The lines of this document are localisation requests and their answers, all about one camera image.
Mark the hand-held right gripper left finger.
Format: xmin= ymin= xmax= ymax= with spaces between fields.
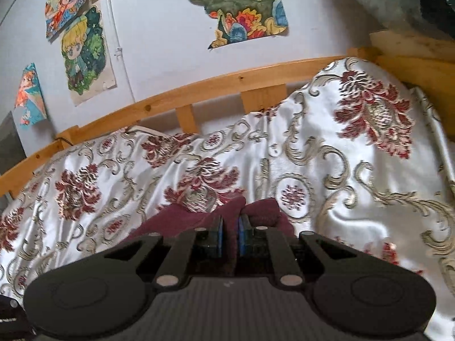
xmin=102 ymin=215 xmax=224 ymax=290

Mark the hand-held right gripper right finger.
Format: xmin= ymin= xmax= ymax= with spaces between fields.
xmin=238 ymin=214 xmax=360 ymax=291

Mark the maroon long-sleeved shirt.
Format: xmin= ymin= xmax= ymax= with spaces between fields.
xmin=126 ymin=195 xmax=296 ymax=257

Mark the floral satin blanket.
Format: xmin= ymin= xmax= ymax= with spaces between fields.
xmin=0 ymin=57 xmax=455 ymax=341

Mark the plastic-wrapped blue bedding bundle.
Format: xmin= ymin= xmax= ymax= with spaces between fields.
xmin=327 ymin=0 xmax=455 ymax=43

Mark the wooden bed frame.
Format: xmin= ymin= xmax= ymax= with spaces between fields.
xmin=0 ymin=30 xmax=455 ymax=199

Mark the black cable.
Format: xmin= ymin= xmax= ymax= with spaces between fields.
xmin=53 ymin=133 xmax=76 ymax=149

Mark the blond figure wall poster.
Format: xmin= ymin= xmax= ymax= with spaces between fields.
xmin=60 ymin=4 xmax=118 ymax=106

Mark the white wall pipe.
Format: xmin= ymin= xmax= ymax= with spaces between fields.
xmin=104 ymin=0 xmax=136 ymax=103

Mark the orange-haired figure wall poster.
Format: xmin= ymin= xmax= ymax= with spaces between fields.
xmin=13 ymin=63 xmax=48 ymax=126

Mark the mushroom landscape wall poster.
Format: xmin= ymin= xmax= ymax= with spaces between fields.
xmin=181 ymin=0 xmax=289 ymax=49

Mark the red-haired figure wall poster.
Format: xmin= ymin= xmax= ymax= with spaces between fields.
xmin=45 ymin=0 xmax=90 ymax=40

